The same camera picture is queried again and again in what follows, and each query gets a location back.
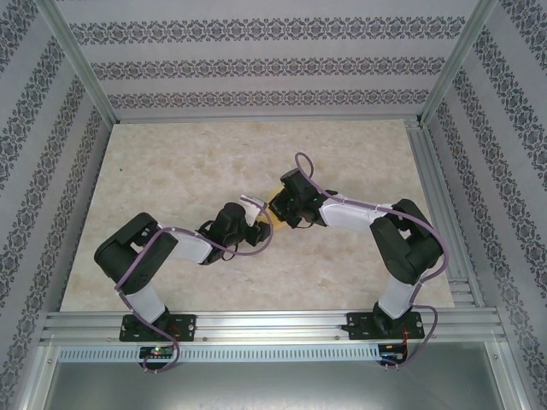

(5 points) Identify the yellow paper sheet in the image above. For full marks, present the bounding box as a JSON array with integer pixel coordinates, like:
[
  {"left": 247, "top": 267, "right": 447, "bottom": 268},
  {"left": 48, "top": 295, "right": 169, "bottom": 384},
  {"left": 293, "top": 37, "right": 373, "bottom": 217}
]
[{"left": 267, "top": 187, "right": 288, "bottom": 231}]

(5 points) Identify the grey sheet metal tray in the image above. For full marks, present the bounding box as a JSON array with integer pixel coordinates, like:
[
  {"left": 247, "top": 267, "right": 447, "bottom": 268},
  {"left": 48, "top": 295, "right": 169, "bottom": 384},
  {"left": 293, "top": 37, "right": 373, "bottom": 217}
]
[{"left": 19, "top": 343, "right": 529, "bottom": 410}]

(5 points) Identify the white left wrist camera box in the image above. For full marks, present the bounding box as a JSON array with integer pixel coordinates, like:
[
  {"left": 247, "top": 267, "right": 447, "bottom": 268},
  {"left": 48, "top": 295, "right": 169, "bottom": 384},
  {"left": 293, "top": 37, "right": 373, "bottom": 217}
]
[{"left": 238, "top": 194, "right": 267, "bottom": 226}]

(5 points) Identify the thin aluminium wall rail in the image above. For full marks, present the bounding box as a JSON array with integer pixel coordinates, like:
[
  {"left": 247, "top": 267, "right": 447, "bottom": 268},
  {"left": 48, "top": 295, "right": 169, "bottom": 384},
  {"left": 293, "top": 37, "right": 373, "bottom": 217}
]
[{"left": 113, "top": 114, "right": 422, "bottom": 126}]

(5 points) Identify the long aluminium base rail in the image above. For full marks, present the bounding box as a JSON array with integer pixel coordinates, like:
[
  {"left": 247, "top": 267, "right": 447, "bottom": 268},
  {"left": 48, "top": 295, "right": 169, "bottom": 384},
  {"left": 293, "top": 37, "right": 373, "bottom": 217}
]
[{"left": 40, "top": 309, "right": 508, "bottom": 343}]

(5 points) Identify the slotted grey cable duct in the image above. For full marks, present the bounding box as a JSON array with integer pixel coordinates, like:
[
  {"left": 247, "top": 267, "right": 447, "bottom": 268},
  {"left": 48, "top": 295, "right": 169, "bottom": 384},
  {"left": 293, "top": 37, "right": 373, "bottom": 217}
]
[{"left": 57, "top": 343, "right": 384, "bottom": 362}]

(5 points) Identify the aluminium side rail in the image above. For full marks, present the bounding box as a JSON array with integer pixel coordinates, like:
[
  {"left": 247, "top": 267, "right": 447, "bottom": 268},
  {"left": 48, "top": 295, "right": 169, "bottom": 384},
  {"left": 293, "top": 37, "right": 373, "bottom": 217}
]
[{"left": 403, "top": 119, "right": 486, "bottom": 308}]

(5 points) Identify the aluminium frame post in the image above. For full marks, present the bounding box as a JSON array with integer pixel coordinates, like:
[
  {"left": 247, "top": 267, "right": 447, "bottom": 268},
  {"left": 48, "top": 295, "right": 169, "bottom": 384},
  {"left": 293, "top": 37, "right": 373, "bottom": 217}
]
[
  {"left": 36, "top": 0, "right": 120, "bottom": 126},
  {"left": 417, "top": 0, "right": 500, "bottom": 126}
]

